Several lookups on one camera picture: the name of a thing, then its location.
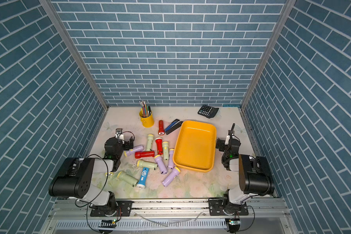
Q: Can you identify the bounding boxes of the green flashlight yellow button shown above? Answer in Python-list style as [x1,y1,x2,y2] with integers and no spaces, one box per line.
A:
[162,141,170,161]

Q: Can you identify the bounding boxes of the purple flashlight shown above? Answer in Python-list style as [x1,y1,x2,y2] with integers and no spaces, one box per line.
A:
[162,167,180,187]
[124,145,144,157]
[154,155,168,175]
[168,149,175,169]

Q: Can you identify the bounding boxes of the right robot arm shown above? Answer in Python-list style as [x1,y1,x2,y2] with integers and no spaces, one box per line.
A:
[208,136,275,216]

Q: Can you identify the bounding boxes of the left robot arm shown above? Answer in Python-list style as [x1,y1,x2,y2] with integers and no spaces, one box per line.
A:
[48,133,135,218]

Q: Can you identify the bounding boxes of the red flashlight lying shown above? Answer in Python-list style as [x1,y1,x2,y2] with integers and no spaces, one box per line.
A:
[135,151,155,159]

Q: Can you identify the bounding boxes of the green flashlight lower middle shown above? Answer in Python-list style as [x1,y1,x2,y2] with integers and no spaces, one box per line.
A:
[137,160,158,170]

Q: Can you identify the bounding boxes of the green flashlight upright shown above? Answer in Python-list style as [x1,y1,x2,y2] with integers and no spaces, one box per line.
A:
[145,134,154,151]

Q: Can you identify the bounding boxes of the yellow plastic tray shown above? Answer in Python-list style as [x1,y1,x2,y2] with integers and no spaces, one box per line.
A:
[173,121,217,173]

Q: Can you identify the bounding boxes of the red flashlight white rim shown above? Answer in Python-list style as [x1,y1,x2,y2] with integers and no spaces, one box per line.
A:
[155,137,163,155]

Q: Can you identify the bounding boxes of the yellow pen cup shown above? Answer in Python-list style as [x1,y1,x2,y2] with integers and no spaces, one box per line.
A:
[139,111,155,128]

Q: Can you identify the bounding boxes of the black calculator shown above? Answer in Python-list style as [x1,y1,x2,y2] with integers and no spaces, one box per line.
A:
[198,105,219,119]

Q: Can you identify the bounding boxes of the green flashlight lower left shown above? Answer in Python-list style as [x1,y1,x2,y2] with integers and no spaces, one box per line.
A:
[117,171,138,187]

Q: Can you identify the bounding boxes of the small red flashlight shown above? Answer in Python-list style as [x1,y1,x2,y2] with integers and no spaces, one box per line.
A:
[158,120,165,136]

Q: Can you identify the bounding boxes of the blue white flashlight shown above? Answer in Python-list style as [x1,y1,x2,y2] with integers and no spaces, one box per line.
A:
[136,167,149,189]

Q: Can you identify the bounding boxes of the pens in cup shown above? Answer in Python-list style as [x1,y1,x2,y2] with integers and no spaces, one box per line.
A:
[139,100,152,118]

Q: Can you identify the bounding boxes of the blue black stapler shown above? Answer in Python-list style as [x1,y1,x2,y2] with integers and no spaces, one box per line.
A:
[165,119,183,135]

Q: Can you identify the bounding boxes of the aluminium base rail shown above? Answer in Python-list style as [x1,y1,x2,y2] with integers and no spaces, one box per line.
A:
[41,197,297,234]

